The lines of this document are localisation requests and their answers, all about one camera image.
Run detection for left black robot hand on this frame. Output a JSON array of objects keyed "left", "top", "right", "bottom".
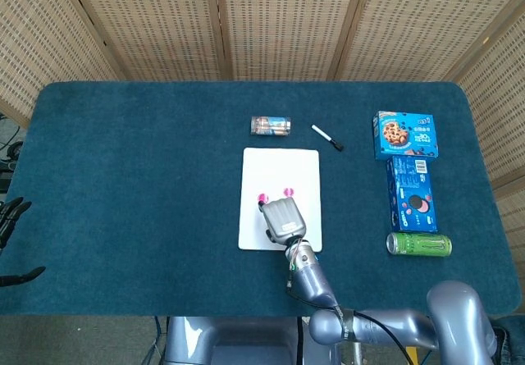
[{"left": 0, "top": 195, "right": 47, "bottom": 289}]

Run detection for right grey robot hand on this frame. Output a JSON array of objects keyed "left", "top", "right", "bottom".
[{"left": 257, "top": 198, "right": 308, "bottom": 246}]

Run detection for white magnetic whiteboard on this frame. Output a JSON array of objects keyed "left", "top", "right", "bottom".
[{"left": 237, "top": 147, "right": 323, "bottom": 253}]

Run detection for white marker black cap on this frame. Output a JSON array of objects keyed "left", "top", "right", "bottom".
[{"left": 310, "top": 124, "right": 345, "bottom": 152}]

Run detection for clear plastic snack jar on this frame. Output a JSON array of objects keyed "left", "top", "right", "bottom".
[{"left": 249, "top": 115, "right": 292, "bottom": 137}]

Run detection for blue Oreo box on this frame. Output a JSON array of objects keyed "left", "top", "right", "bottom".
[{"left": 386, "top": 155, "right": 439, "bottom": 234}]

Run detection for blue-grey robot torso base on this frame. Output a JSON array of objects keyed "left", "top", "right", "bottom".
[{"left": 163, "top": 317, "right": 341, "bottom": 365}]

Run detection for dark blue table cloth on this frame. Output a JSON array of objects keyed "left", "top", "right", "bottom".
[{"left": 0, "top": 80, "right": 512, "bottom": 318}]

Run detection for green drink can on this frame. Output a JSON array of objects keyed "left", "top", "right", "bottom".
[{"left": 386, "top": 232, "right": 453, "bottom": 258}]

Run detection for blue chocolate chip cookie box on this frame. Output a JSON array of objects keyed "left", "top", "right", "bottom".
[{"left": 372, "top": 110, "right": 439, "bottom": 161}]

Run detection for woven wooden folding screen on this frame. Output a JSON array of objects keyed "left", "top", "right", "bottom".
[{"left": 0, "top": 0, "right": 525, "bottom": 222}]

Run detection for black cable clutter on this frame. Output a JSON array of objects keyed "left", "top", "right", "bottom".
[{"left": 0, "top": 112, "right": 26, "bottom": 194}]

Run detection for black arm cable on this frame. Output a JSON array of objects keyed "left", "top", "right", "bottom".
[{"left": 285, "top": 275, "right": 416, "bottom": 365}]

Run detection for blue floor cable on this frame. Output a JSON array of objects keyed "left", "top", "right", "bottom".
[{"left": 152, "top": 317, "right": 166, "bottom": 365}]

